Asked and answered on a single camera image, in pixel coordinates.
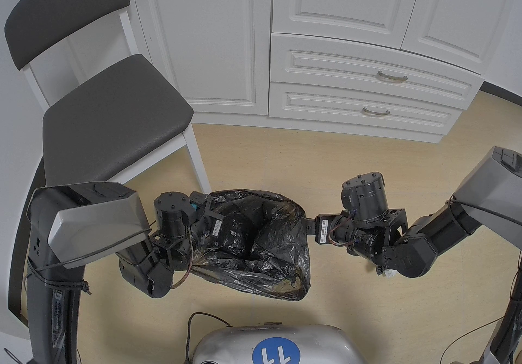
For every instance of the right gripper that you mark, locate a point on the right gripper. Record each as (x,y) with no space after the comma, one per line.
(336,230)

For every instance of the grey and white chair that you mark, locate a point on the grey and white chair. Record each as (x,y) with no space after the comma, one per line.
(114,117)

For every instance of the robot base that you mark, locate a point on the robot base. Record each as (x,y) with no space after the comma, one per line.
(228,346)

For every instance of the black plastic bag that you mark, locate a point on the black plastic bag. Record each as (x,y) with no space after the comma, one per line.
(265,240)

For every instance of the crumpled white paper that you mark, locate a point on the crumpled white paper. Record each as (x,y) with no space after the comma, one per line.
(390,274)

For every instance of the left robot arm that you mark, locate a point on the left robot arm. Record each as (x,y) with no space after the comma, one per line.
(93,223)

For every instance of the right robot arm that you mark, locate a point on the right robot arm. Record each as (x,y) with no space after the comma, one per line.
(481,195)

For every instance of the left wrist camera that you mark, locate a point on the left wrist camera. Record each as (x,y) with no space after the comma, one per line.
(200,203)

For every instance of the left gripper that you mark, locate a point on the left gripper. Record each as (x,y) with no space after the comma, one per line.
(210,232)

